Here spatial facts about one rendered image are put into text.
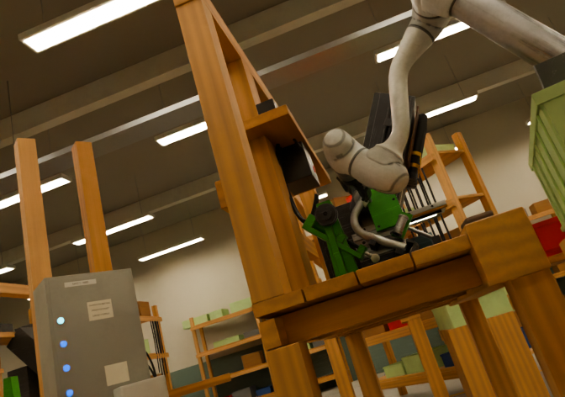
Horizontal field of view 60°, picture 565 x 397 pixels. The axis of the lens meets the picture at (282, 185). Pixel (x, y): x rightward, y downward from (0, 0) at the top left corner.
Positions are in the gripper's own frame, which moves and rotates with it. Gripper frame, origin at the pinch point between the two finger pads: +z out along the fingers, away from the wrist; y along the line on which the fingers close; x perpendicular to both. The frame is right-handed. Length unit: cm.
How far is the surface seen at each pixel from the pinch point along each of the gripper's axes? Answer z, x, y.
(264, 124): -36.4, 0.9, 29.8
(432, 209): 17.0, -13.0, -21.5
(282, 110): -37.5, -5.7, 25.8
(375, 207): 4.4, -0.5, -5.2
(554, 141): -98, 20, -63
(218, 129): -63, 20, 22
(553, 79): -95, 7, -59
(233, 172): -59, 29, 12
